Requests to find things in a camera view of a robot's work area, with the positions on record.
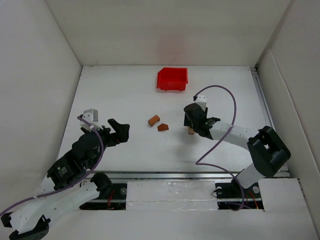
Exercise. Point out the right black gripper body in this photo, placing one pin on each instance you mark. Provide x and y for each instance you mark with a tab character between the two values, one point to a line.
188	120

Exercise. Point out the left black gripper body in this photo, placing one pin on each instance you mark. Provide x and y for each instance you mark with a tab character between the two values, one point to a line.
113	135

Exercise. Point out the tan short wood block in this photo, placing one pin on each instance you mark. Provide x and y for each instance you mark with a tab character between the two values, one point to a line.
191	131

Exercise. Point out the reddish brown house block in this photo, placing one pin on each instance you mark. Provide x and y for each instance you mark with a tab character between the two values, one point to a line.
162	127

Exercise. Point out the orange arch wood block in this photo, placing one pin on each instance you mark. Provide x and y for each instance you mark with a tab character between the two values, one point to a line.
153	120

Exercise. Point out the red plastic bin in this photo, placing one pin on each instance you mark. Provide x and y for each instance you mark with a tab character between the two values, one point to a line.
172	79

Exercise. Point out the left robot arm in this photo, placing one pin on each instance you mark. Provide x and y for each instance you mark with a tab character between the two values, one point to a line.
31	218

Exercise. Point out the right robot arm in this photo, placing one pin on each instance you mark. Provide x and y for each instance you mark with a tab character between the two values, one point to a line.
267	150

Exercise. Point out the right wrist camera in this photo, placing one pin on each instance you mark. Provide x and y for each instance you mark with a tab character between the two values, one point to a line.
201	100

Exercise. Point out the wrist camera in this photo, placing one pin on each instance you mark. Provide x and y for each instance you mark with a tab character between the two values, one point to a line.
90	118
201	100

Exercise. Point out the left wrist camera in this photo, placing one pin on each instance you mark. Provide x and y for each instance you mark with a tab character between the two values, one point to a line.
90	118

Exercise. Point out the aluminium front rail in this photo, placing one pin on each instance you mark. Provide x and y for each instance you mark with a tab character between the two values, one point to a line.
166	175

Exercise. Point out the aluminium rail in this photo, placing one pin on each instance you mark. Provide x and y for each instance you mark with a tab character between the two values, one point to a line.
284	171
166	175

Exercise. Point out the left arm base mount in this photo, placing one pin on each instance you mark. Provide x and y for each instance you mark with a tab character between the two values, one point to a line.
114	201

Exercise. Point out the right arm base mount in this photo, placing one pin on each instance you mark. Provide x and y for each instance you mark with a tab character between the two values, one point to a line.
229	196

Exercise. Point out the aluminium right rail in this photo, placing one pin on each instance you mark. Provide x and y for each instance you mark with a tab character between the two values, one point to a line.
284	171

